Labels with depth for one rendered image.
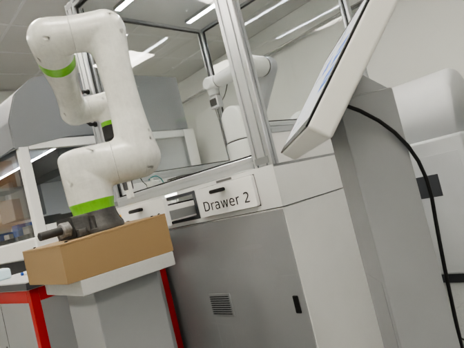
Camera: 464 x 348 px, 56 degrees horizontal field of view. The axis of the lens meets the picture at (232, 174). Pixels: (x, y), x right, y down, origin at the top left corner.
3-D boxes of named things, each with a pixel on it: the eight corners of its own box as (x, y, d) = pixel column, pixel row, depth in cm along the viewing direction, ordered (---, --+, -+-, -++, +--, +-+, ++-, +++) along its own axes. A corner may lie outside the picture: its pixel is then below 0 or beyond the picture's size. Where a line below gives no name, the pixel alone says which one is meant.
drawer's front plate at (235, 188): (257, 206, 150) (250, 175, 151) (201, 217, 169) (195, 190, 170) (261, 205, 151) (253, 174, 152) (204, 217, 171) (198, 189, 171)
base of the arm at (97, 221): (54, 245, 109) (48, 221, 109) (26, 251, 118) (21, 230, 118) (134, 221, 130) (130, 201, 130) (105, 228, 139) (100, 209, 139)
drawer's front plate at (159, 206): (169, 226, 161) (162, 197, 161) (126, 235, 180) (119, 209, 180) (172, 226, 162) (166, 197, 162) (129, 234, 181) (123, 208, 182)
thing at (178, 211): (169, 222, 163) (165, 206, 163) (130, 230, 180) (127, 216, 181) (239, 203, 193) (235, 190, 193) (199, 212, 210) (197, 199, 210)
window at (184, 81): (253, 155, 153) (190, -103, 157) (120, 197, 210) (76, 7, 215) (255, 155, 153) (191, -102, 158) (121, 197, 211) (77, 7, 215)
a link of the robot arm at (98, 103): (119, 85, 170) (119, 93, 181) (85, 91, 167) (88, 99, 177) (127, 120, 169) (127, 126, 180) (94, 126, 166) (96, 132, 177)
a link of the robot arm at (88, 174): (125, 202, 125) (108, 137, 125) (68, 217, 121) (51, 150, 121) (125, 203, 137) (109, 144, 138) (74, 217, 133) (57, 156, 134)
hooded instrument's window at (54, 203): (34, 237, 220) (15, 149, 222) (-60, 262, 340) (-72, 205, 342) (197, 198, 304) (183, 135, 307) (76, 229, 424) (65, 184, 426)
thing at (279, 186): (282, 206, 145) (272, 163, 146) (117, 239, 214) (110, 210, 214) (393, 171, 216) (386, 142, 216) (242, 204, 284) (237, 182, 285)
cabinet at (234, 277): (345, 449, 140) (284, 206, 144) (155, 402, 210) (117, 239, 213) (438, 331, 211) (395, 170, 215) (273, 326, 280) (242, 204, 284)
